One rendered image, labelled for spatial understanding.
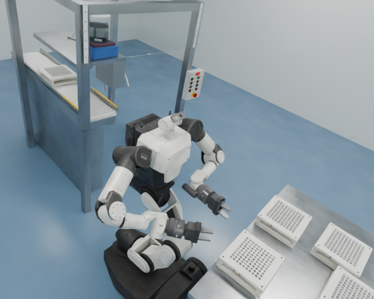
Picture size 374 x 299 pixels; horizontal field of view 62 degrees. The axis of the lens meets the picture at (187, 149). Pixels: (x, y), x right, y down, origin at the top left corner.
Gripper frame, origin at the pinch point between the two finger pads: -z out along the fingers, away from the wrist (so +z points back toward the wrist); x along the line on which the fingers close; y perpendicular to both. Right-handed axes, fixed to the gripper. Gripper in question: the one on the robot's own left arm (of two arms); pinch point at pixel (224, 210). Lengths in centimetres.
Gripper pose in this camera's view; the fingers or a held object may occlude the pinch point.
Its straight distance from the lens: 166.5
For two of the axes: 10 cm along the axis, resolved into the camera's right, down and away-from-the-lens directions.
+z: -6.7, -5.2, 5.4
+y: -7.3, 2.9, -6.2
